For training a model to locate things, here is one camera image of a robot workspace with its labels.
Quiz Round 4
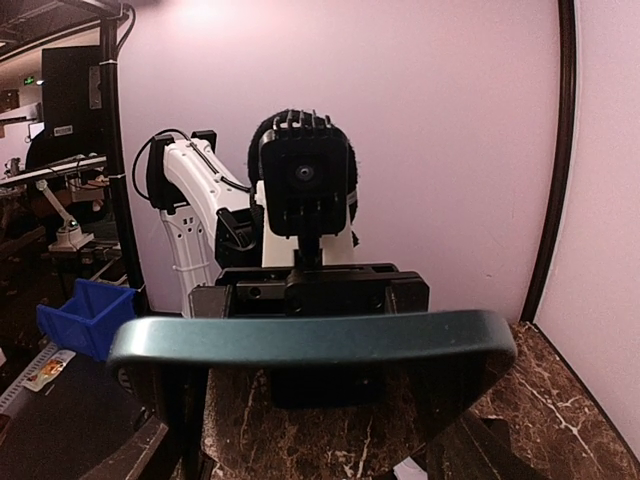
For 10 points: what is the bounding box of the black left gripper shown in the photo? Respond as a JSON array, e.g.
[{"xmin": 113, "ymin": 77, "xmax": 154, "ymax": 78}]
[{"xmin": 188, "ymin": 263, "xmax": 430, "ymax": 318}]

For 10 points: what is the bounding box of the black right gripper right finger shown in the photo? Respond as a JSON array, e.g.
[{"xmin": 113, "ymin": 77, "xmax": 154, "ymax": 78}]
[{"xmin": 424, "ymin": 412, "xmax": 546, "ymax": 480}]

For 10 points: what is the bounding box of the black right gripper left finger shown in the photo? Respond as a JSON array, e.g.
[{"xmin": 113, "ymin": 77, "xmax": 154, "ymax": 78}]
[{"xmin": 81, "ymin": 417, "xmax": 168, "ymax": 480}]

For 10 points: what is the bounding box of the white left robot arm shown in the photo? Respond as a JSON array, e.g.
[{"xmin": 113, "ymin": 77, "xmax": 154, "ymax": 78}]
[{"xmin": 144, "ymin": 123, "xmax": 430, "ymax": 318}]

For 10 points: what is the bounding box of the blue storage bin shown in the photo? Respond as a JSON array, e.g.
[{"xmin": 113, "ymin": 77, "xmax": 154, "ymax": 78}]
[{"xmin": 36, "ymin": 279, "xmax": 137, "ymax": 362}]

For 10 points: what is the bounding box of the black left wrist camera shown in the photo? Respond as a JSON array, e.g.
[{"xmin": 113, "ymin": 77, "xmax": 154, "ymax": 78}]
[{"xmin": 259, "ymin": 110, "xmax": 349, "ymax": 237}]

